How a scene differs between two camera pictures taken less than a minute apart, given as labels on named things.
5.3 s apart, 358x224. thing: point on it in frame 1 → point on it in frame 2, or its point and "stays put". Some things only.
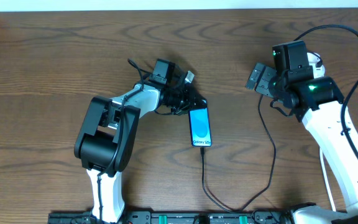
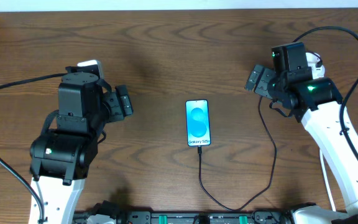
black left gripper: [190, 99] → [119, 104]
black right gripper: [266, 81] stays put
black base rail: [178, 217] stays put
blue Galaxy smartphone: [200, 130] stays put
